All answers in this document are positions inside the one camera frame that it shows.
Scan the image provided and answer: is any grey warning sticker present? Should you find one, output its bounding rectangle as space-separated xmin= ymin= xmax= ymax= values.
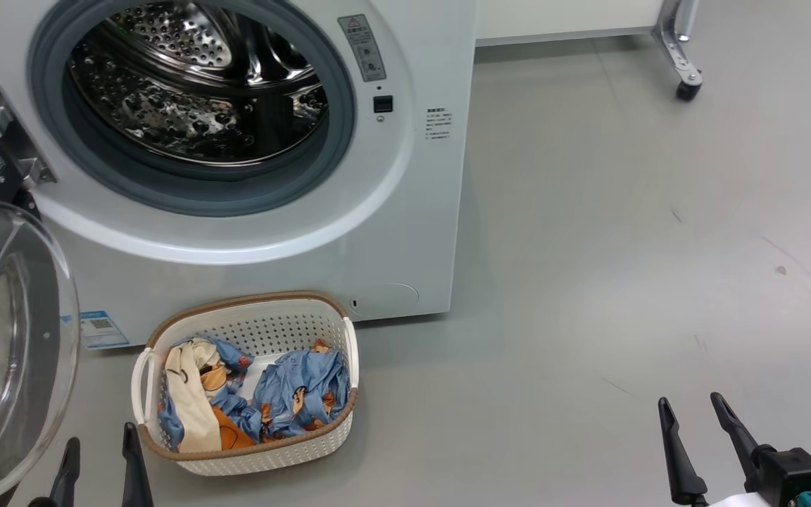
xmin=337 ymin=14 xmax=387 ymax=82

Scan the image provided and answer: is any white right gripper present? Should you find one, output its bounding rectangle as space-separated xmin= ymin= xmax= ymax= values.
xmin=658 ymin=392 xmax=776 ymax=507

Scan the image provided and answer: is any glass washing machine door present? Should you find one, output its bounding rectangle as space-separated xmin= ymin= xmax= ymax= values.
xmin=0 ymin=106 xmax=81 ymax=507

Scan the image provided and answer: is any round filter cover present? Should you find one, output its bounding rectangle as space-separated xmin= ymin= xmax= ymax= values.
xmin=349 ymin=283 xmax=420 ymax=318

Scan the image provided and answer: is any blue cartoon print garment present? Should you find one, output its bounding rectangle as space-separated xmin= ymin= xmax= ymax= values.
xmin=212 ymin=340 xmax=351 ymax=441

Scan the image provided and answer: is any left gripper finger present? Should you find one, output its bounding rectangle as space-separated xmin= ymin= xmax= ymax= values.
xmin=50 ymin=437 xmax=81 ymax=507
xmin=122 ymin=422 xmax=154 ymax=507

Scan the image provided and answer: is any metal stand leg with caster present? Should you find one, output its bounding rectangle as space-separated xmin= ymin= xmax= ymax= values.
xmin=652 ymin=0 xmax=703 ymax=101

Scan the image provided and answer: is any white perforated basket brown rim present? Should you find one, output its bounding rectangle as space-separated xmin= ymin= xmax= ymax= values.
xmin=131 ymin=291 xmax=360 ymax=477

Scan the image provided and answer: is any white front-load washing machine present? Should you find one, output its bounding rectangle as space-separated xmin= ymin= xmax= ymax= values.
xmin=0 ymin=0 xmax=478 ymax=351

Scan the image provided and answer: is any metal door hinge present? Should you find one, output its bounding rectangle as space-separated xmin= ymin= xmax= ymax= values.
xmin=0 ymin=84 xmax=58 ymax=189

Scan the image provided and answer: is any blue and cream cartoon garment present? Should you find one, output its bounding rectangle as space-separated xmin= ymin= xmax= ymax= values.
xmin=159 ymin=337 xmax=257 ymax=453

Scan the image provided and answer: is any blue energy label sticker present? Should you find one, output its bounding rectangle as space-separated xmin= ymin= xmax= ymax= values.
xmin=61 ymin=310 xmax=130 ymax=351

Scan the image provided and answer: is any white partition panel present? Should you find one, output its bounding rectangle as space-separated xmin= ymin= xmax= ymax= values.
xmin=476 ymin=0 xmax=667 ymax=46

